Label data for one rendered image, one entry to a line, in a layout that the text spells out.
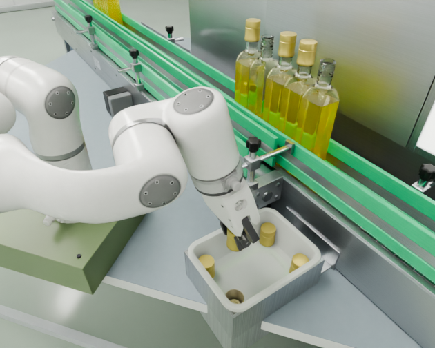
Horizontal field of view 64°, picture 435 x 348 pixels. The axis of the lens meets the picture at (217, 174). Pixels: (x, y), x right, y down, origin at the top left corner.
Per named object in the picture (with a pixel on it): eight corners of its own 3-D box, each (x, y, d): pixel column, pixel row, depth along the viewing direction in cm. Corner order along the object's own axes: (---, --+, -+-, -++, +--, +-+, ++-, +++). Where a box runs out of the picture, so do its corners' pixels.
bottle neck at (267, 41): (275, 58, 79) (277, 36, 76) (265, 61, 77) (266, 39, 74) (266, 54, 81) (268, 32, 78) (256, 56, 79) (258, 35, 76)
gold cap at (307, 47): (317, 63, 70) (322, 41, 67) (305, 68, 68) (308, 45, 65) (304, 59, 72) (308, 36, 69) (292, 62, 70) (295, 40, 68)
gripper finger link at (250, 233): (264, 237, 51) (255, 240, 56) (232, 195, 52) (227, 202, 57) (257, 242, 51) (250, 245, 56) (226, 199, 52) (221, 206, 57)
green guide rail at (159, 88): (250, 177, 79) (252, 148, 74) (246, 178, 78) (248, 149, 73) (57, 9, 192) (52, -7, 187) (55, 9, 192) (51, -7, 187)
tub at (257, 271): (319, 282, 72) (327, 255, 67) (231, 340, 63) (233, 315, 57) (266, 229, 84) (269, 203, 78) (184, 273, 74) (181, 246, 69)
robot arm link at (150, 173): (3, 180, 43) (167, 148, 49) (-7, 264, 35) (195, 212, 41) (-27, 123, 38) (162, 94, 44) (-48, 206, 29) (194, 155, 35)
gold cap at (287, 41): (297, 55, 73) (301, 34, 71) (285, 59, 72) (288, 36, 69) (286, 50, 76) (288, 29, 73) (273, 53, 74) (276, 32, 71)
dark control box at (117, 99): (135, 115, 128) (132, 94, 122) (114, 121, 124) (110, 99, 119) (126, 106, 133) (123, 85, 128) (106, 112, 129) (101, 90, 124)
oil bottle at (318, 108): (323, 172, 81) (344, 86, 67) (305, 181, 78) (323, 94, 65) (306, 161, 84) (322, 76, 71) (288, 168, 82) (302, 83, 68)
